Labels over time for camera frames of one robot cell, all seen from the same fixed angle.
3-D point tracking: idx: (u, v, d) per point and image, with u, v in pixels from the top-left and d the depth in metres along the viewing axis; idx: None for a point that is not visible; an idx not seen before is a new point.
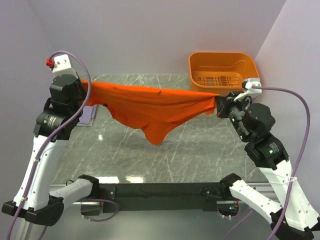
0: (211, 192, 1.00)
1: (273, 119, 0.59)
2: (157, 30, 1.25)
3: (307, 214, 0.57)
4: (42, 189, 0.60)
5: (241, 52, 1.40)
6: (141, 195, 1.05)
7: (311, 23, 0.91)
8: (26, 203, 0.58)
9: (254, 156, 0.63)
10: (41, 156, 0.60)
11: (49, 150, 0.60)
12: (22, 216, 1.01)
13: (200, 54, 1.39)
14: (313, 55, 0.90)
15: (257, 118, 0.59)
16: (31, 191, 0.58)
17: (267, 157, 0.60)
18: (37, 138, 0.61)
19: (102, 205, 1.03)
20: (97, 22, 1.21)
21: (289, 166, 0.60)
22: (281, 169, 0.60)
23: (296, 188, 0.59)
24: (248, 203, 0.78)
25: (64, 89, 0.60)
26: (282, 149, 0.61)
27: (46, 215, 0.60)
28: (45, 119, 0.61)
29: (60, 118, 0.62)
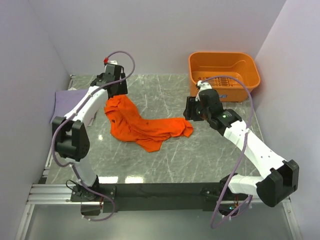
0: (211, 192, 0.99)
1: (216, 92, 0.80)
2: (157, 31, 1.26)
3: (270, 158, 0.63)
4: (87, 117, 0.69)
5: (241, 52, 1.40)
6: (140, 195, 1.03)
7: (312, 24, 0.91)
8: (75, 117, 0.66)
9: (214, 124, 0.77)
10: (93, 95, 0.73)
11: (100, 93, 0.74)
12: (22, 216, 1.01)
13: (200, 54, 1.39)
14: (313, 56, 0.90)
15: (204, 94, 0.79)
16: (82, 110, 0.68)
17: (222, 121, 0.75)
18: (92, 87, 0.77)
19: (102, 205, 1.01)
20: (98, 23, 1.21)
21: (243, 124, 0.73)
22: (235, 127, 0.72)
23: (254, 141, 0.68)
24: (242, 189, 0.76)
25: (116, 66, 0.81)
26: (235, 114, 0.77)
27: (84, 140, 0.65)
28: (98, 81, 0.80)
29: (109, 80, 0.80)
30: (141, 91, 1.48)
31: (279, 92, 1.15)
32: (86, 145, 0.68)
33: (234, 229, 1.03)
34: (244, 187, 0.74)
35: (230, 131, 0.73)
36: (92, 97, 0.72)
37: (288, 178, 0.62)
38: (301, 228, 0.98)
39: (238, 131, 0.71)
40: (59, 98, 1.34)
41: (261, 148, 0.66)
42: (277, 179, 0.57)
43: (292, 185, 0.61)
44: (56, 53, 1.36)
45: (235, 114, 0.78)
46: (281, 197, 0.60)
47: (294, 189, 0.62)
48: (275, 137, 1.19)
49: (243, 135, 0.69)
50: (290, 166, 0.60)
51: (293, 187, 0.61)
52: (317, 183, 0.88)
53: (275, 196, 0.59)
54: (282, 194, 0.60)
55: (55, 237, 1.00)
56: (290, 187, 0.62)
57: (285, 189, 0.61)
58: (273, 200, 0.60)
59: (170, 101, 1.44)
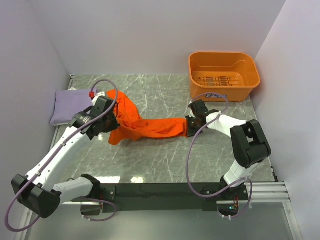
0: (211, 192, 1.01)
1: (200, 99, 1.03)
2: (157, 31, 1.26)
3: (234, 121, 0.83)
4: (55, 173, 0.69)
5: (241, 52, 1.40)
6: (141, 195, 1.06)
7: (311, 24, 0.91)
8: (38, 179, 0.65)
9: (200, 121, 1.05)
10: (68, 143, 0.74)
11: (75, 139, 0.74)
12: (23, 215, 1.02)
13: (200, 54, 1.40)
14: (313, 56, 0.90)
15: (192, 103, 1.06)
16: (46, 169, 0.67)
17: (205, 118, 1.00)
18: (70, 128, 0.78)
19: (102, 205, 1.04)
20: (97, 22, 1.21)
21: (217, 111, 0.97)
22: (211, 115, 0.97)
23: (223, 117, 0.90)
24: (232, 173, 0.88)
25: (107, 102, 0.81)
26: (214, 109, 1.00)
27: (49, 203, 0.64)
28: (81, 117, 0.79)
29: (92, 118, 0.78)
30: (141, 91, 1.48)
31: (279, 91, 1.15)
32: (54, 203, 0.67)
33: (234, 229, 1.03)
34: (235, 172, 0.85)
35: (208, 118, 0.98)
36: (64, 146, 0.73)
37: (256, 137, 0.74)
38: (301, 228, 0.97)
39: (212, 115, 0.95)
40: (59, 98, 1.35)
41: (228, 120, 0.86)
42: (237, 128, 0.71)
43: (261, 141, 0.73)
44: (56, 53, 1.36)
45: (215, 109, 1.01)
46: (252, 152, 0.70)
47: (266, 146, 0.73)
48: (275, 137, 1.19)
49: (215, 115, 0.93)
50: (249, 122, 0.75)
51: (263, 143, 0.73)
52: (318, 183, 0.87)
53: (244, 149, 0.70)
54: (252, 151, 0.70)
55: (54, 238, 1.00)
56: (261, 144, 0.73)
57: (256, 147, 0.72)
58: (244, 155, 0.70)
59: (170, 101, 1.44)
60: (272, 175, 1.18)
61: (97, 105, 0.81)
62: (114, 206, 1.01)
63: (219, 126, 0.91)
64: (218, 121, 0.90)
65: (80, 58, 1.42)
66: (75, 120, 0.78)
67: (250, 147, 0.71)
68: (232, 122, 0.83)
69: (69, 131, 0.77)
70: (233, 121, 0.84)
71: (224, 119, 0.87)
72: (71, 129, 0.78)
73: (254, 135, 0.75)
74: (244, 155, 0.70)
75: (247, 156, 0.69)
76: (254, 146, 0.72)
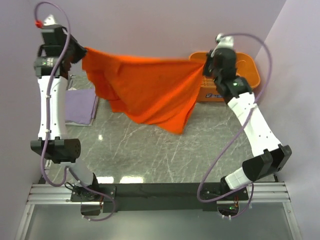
0: (211, 192, 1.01)
1: (234, 54, 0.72)
2: (156, 32, 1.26)
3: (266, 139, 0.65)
4: (61, 124, 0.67)
5: (241, 52, 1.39)
6: (141, 195, 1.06)
7: (311, 24, 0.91)
8: (51, 134, 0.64)
9: (222, 90, 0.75)
10: (51, 93, 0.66)
11: (57, 87, 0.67)
12: (23, 215, 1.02)
13: (200, 54, 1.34)
14: (312, 55, 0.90)
15: (221, 54, 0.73)
16: (52, 122, 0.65)
17: (230, 89, 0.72)
18: (41, 79, 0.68)
19: (102, 205, 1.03)
20: (97, 22, 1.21)
21: (252, 97, 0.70)
22: (243, 98, 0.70)
23: (256, 117, 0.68)
24: (236, 178, 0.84)
25: (55, 32, 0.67)
26: (247, 85, 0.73)
27: (73, 144, 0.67)
28: (43, 61, 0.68)
29: (56, 57, 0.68)
30: None
31: (279, 91, 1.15)
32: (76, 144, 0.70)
33: (234, 229, 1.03)
34: (238, 177, 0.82)
35: (236, 101, 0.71)
36: (51, 97, 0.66)
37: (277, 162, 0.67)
38: (302, 228, 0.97)
39: (243, 103, 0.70)
40: None
41: (259, 126, 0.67)
42: (267, 159, 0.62)
43: (278, 167, 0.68)
44: None
45: (247, 84, 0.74)
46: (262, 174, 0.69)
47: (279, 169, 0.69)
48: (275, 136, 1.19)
49: (248, 109, 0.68)
50: (282, 151, 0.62)
51: (278, 168, 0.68)
52: (318, 182, 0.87)
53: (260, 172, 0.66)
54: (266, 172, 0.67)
55: (55, 237, 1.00)
56: (275, 168, 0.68)
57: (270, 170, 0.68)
58: (254, 176, 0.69)
59: None
60: (272, 175, 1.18)
61: (48, 40, 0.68)
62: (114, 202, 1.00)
63: (248, 128, 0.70)
64: (250, 122, 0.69)
65: None
66: (40, 66, 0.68)
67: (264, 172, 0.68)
68: (263, 137, 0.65)
69: (41, 81, 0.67)
70: (267, 135, 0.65)
71: (257, 125, 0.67)
72: (44, 79, 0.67)
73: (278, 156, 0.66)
74: (254, 176, 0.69)
75: (257, 177, 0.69)
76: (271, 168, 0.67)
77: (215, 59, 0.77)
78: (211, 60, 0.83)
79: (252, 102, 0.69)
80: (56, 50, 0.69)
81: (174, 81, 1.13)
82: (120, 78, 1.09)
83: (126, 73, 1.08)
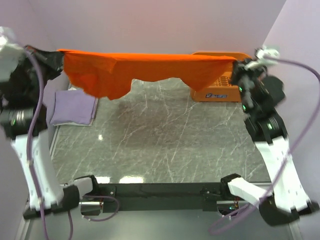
0: (211, 192, 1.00)
1: (284, 94, 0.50)
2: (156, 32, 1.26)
3: (296, 196, 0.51)
4: (53, 183, 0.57)
5: (240, 52, 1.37)
6: (141, 195, 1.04)
7: (308, 23, 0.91)
8: (45, 202, 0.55)
9: (253, 130, 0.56)
10: (33, 156, 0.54)
11: (38, 146, 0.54)
12: (23, 216, 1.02)
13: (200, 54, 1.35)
14: (311, 56, 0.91)
15: (268, 91, 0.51)
16: (43, 189, 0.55)
17: (265, 133, 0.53)
18: (16, 142, 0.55)
19: (102, 205, 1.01)
20: (97, 23, 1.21)
21: (286, 145, 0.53)
22: (277, 146, 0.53)
23: (288, 168, 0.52)
24: (243, 195, 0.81)
25: (12, 78, 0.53)
26: (283, 127, 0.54)
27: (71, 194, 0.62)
28: (12, 119, 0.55)
29: (28, 111, 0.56)
30: (141, 91, 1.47)
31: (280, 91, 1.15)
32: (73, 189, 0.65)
33: (234, 228, 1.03)
34: (246, 195, 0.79)
35: (268, 148, 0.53)
36: (33, 161, 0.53)
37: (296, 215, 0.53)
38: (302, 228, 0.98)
39: (275, 151, 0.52)
40: (59, 98, 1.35)
41: (290, 179, 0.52)
42: (293, 217, 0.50)
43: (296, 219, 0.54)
44: None
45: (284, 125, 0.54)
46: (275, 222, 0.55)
47: None
48: None
49: (281, 159, 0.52)
50: (312, 210, 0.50)
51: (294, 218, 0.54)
52: None
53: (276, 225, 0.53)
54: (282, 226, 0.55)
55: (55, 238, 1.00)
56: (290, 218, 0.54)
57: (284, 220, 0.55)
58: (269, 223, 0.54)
59: (170, 101, 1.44)
60: None
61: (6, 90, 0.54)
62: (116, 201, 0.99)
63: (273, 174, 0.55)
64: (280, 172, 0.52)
65: None
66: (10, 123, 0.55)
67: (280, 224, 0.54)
68: (293, 193, 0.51)
69: (16, 144, 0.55)
70: (297, 192, 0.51)
71: (288, 178, 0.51)
72: (21, 142, 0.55)
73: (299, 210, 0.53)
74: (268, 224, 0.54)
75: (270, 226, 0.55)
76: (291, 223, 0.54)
77: (255, 87, 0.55)
78: (248, 84, 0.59)
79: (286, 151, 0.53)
80: (23, 97, 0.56)
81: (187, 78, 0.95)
82: (113, 76, 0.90)
83: (122, 72, 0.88)
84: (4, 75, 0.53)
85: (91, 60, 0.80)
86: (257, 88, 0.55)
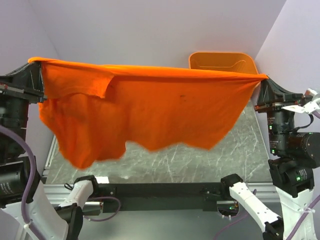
0: (211, 192, 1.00)
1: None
2: (157, 32, 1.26)
3: None
4: (57, 228, 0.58)
5: (241, 52, 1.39)
6: (141, 196, 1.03)
7: (311, 23, 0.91)
8: None
9: (279, 178, 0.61)
10: (30, 217, 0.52)
11: (34, 208, 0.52)
12: None
13: (200, 54, 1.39)
14: (311, 55, 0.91)
15: (313, 155, 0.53)
16: (48, 236, 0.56)
17: (293, 185, 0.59)
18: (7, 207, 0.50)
19: (102, 205, 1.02)
20: (97, 23, 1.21)
21: (308, 197, 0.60)
22: (301, 199, 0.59)
23: (307, 219, 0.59)
24: (245, 206, 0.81)
25: None
26: (310, 178, 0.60)
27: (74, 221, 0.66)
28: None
29: (10, 175, 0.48)
30: None
31: None
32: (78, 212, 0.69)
33: (234, 229, 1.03)
34: (246, 206, 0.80)
35: (292, 199, 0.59)
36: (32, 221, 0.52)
37: None
38: None
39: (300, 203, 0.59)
40: None
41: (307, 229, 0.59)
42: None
43: None
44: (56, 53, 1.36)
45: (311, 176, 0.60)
46: None
47: None
48: None
49: (301, 212, 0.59)
50: None
51: None
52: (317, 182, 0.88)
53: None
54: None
55: None
56: None
57: None
58: None
59: None
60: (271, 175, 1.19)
61: None
62: (117, 200, 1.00)
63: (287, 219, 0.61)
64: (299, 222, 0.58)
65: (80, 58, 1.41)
66: None
67: None
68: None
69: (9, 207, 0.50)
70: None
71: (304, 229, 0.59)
72: (11, 208, 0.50)
73: None
74: None
75: None
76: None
77: (295, 143, 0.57)
78: (281, 125, 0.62)
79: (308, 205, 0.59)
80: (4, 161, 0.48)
81: (195, 112, 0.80)
82: (101, 107, 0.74)
83: (113, 96, 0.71)
84: None
85: (76, 79, 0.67)
86: (297, 145, 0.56)
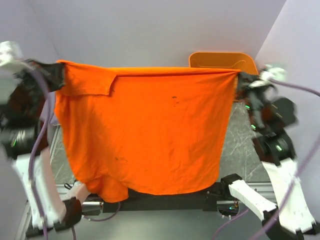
0: (211, 192, 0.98)
1: (297, 118, 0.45)
2: (157, 32, 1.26)
3: (302, 217, 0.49)
4: (56, 201, 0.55)
5: (240, 52, 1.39)
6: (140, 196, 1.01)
7: (311, 22, 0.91)
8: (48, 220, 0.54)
9: (260, 151, 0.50)
10: (34, 175, 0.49)
11: (39, 166, 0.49)
12: (23, 215, 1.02)
13: (200, 54, 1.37)
14: (311, 56, 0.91)
15: (281, 116, 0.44)
16: (46, 207, 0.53)
17: (273, 157, 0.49)
18: (18, 163, 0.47)
19: (102, 205, 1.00)
20: (97, 23, 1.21)
21: (294, 167, 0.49)
22: (285, 169, 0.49)
23: (296, 190, 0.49)
24: (244, 200, 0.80)
25: (11, 100, 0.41)
26: (292, 148, 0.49)
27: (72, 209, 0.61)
28: (12, 140, 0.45)
29: (28, 130, 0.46)
30: None
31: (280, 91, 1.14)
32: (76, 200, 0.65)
33: (234, 228, 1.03)
34: (245, 200, 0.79)
35: (277, 171, 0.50)
36: (34, 180, 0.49)
37: None
38: None
39: (284, 176, 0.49)
40: None
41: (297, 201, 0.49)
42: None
43: None
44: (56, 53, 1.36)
45: (292, 145, 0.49)
46: None
47: None
48: None
49: (289, 184, 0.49)
50: (316, 231, 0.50)
51: None
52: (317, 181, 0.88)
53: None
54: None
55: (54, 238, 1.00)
56: None
57: None
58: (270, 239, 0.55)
59: None
60: None
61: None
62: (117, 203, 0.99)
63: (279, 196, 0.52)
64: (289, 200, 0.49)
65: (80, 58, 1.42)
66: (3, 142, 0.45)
67: None
68: (299, 215, 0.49)
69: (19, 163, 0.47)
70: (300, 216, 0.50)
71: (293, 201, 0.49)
72: (22, 164, 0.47)
73: None
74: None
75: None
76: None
77: (267, 109, 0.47)
78: (256, 103, 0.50)
79: (294, 174, 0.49)
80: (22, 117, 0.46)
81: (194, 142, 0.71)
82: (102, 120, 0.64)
83: (114, 107, 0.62)
84: (2, 95, 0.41)
85: (84, 83, 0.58)
86: (267, 111, 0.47)
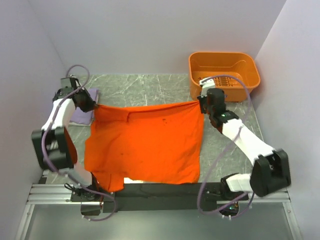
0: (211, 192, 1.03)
1: (223, 94, 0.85)
2: (157, 31, 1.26)
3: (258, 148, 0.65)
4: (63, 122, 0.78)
5: (240, 52, 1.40)
6: (141, 195, 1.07)
7: (312, 23, 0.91)
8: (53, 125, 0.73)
9: (215, 121, 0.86)
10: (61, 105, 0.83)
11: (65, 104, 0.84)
12: (22, 216, 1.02)
13: (201, 54, 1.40)
14: (312, 56, 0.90)
15: (212, 94, 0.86)
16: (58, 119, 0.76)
17: (220, 119, 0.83)
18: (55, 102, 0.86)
19: (102, 205, 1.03)
20: (97, 23, 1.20)
21: (239, 121, 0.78)
22: (231, 124, 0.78)
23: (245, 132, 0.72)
24: (239, 183, 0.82)
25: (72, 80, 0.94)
26: (234, 114, 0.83)
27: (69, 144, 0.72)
28: (59, 95, 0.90)
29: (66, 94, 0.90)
30: (141, 91, 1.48)
31: (280, 91, 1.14)
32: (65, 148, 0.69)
33: (234, 228, 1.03)
34: (241, 183, 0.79)
35: (228, 128, 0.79)
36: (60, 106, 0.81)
37: (278, 170, 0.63)
38: (302, 228, 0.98)
39: (233, 127, 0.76)
40: None
41: (250, 140, 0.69)
42: (265, 162, 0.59)
43: (284, 176, 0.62)
44: (56, 52, 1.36)
45: (234, 113, 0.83)
46: (271, 187, 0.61)
47: (287, 182, 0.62)
48: (275, 137, 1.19)
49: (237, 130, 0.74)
50: (278, 154, 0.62)
51: (285, 178, 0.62)
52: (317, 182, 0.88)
53: (263, 184, 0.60)
54: (273, 185, 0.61)
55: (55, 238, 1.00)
56: (282, 178, 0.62)
57: (276, 181, 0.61)
58: (263, 189, 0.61)
59: (170, 101, 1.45)
60: None
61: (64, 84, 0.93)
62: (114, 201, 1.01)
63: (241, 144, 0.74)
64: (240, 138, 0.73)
65: (80, 57, 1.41)
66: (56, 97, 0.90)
67: (270, 182, 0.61)
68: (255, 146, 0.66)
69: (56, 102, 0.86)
70: (258, 146, 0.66)
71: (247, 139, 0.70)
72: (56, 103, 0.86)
73: (276, 165, 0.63)
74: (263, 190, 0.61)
75: (266, 190, 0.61)
76: (276, 178, 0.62)
77: (208, 98, 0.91)
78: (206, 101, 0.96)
79: (240, 124, 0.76)
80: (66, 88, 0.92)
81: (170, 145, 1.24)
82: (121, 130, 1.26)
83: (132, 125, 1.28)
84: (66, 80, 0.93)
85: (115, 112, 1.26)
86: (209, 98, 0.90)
